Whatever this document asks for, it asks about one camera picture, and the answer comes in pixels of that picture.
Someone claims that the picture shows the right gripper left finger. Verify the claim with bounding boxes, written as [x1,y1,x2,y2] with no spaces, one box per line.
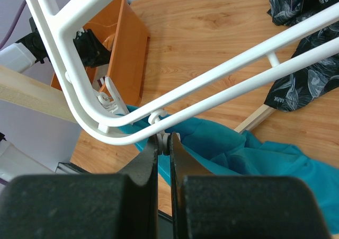
[1,136,158,238]

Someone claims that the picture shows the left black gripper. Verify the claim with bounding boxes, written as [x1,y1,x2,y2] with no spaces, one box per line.
[73,29,111,68]

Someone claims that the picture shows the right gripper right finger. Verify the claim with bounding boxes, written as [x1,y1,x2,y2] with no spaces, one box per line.
[169,133,331,238]

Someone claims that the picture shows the white clip hanger frame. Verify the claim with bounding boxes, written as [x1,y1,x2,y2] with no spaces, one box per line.
[26,0,338,145]

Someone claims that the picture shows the teal cloth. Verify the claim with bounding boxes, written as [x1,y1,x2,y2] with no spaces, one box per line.
[116,103,339,234]

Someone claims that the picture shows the grey maroon striped sock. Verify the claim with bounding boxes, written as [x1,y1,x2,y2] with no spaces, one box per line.
[92,65,108,92]

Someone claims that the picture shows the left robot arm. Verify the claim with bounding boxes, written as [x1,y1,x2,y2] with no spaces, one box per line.
[1,18,111,73]

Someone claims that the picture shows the orange laundry basket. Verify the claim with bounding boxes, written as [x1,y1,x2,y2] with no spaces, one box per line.
[50,0,151,109]

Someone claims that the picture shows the wooden drying rack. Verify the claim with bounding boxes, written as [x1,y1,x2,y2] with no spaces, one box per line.
[1,66,76,123]

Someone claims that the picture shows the dark patterned shorts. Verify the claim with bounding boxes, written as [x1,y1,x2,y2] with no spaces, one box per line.
[263,0,339,113]

